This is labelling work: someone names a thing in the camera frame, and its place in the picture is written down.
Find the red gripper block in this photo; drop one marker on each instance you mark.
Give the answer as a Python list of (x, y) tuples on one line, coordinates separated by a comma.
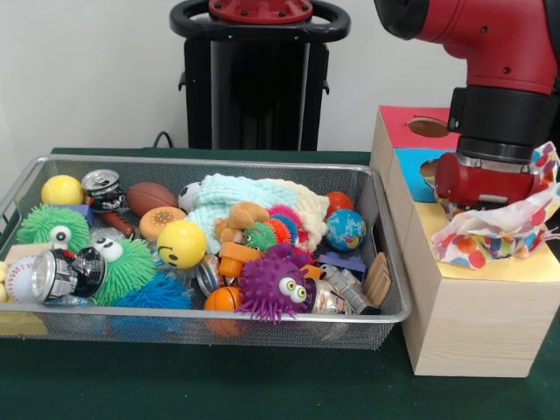
[(486, 185)]

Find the light teal cloth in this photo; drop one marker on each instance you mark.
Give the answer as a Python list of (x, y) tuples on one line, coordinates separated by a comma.
[(236, 194)]

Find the brown monkey toy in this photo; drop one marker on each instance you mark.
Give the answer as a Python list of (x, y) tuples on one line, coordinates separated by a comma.
[(236, 219)]

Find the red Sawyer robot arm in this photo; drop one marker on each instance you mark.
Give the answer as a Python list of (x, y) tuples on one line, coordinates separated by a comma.
[(499, 44)]

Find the wooden box with three holes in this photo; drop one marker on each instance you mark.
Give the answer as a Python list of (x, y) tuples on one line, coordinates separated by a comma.
[(472, 324)]

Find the shallow clear bin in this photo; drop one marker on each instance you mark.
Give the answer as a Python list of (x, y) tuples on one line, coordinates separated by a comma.
[(385, 302)]

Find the blue globe ball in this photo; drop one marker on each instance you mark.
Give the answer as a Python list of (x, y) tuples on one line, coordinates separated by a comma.
[(346, 229)]

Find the cream yellow cloth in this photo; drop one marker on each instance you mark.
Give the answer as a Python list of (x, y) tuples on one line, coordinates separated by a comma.
[(312, 210)]

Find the purple spiky monster toy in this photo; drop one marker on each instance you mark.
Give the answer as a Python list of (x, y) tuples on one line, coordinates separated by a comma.
[(276, 289)]

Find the small soccer ball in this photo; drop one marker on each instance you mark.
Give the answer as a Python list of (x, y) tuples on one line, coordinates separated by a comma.
[(190, 197)]

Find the yellow ball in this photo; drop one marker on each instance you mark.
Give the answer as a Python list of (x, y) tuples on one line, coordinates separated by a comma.
[(181, 244), (63, 187)]

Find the dark green table cloth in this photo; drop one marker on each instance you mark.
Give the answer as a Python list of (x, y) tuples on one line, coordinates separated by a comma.
[(219, 385)]

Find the small brown football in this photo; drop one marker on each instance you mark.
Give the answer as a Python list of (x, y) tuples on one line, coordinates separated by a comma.
[(151, 198)]

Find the blue spiky ball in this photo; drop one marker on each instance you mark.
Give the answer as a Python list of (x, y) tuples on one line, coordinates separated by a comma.
[(153, 293)]

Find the green spiky ball with eyes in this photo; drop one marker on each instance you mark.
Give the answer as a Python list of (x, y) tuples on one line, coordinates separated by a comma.
[(127, 271)]

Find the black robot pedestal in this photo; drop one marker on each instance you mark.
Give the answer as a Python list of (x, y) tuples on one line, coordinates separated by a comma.
[(254, 96)]

